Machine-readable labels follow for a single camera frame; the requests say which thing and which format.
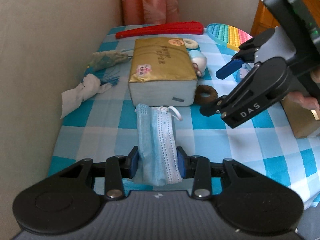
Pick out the crumpled green blue bag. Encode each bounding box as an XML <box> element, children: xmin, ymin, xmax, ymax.
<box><xmin>87</xmin><ymin>50</ymin><xmax>133</xmax><ymax>72</ymax></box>

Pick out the small blue plush doll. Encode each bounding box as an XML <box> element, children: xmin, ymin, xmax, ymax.
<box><xmin>188</xmin><ymin>50</ymin><xmax>207</xmax><ymax>77</ymax></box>

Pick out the light blue face mask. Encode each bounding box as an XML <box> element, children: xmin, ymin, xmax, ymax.
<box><xmin>133</xmin><ymin>104</ymin><xmax>182</xmax><ymax>187</ymax></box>

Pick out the red folded fan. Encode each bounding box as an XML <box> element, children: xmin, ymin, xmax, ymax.
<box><xmin>115</xmin><ymin>21</ymin><xmax>204</xmax><ymax>39</ymax></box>

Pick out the brown cardboard box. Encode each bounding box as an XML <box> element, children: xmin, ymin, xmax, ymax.
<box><xmin>281</xmin><ymin>98</ymin><xmax>320</xmax><ymax>139</ymax></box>

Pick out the white knotted cloth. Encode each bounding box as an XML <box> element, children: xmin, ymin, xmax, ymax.
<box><xmin>60</xmin><ymin>74</ymin><xmax>112</xmax><ymax>119</ymax></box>

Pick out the pink gold curtain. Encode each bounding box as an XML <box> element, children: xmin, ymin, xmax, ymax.
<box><xmin>121</xmin><ymin>0</ymin><xmax>179</xmax><ymax>25</ymax></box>

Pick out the blue white checkered tablecloth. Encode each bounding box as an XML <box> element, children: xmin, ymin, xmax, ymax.
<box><xmin>47</xmin><ymin>24</ymin><xmax>320</xmax><ymax>209</ymax></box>

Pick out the gold tissue pack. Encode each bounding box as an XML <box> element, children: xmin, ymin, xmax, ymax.
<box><xmin>128</xmin><ymin>37</ymin><xmax>197</xmax><ymax>107</ymax></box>

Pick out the wooden headboard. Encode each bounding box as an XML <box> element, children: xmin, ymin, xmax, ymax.
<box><xmin>250</xmin><ymin>0</ymin><xmax>319</xmax><ymax>36</ymax></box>

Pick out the person's right hand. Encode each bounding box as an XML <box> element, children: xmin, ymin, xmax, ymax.
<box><xmin>287</xmin><ymin>66</ymin><xmax>319</xmax><ymax>111</ymax></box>

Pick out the brown ring toy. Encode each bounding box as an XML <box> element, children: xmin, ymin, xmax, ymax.
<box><xmin>194</xmin><ymin>85</ymin><xmax>218</xmax><ymax>105</ymax></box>

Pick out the rainbow pop-it toy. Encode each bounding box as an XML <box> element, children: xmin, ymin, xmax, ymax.
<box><xmin>206</xmin><ymin>23</ymin><xmax>252</xmax><ymax>51</ymax></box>

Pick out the cream ring toy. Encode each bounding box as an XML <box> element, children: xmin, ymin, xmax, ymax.
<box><xmin>183</xmin><ymin>38</ymin><xmax>199</xmax><ymax>50</ymax></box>

